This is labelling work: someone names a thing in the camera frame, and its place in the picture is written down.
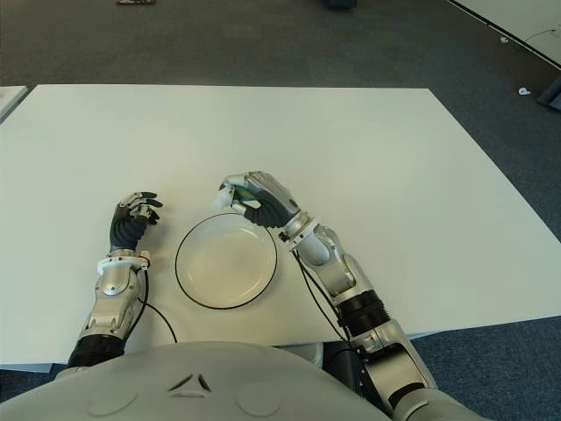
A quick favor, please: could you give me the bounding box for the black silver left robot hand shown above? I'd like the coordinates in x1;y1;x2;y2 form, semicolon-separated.
109;190;164;253

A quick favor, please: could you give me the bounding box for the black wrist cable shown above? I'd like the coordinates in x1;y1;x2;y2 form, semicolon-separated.
135;262;180;346
292;247;367;387

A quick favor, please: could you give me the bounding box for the green white toothpaste tube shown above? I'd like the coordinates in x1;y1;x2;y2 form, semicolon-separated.
211;183;260;212

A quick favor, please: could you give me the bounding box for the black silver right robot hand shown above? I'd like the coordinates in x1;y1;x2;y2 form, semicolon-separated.
218;170;303;230

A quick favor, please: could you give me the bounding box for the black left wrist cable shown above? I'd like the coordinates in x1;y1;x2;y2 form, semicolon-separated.
135;262;180;346

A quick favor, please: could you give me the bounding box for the grey angled floor object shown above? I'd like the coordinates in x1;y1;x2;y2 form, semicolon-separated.
537;74;561;111

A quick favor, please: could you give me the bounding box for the white plate with black rim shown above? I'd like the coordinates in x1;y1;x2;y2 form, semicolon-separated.
174;212;279;311

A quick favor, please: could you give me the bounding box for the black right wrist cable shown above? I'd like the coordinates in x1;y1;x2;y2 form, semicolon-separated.
292;247;367;387

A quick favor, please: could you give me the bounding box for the white side table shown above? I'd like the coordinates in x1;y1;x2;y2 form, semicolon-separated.
0;85;28;124

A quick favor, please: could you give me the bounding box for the white background table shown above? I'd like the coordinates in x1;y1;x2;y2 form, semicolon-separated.
446;0;561;71

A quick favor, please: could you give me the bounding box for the grey robot torso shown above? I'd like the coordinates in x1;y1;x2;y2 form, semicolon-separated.
0;340;395;421

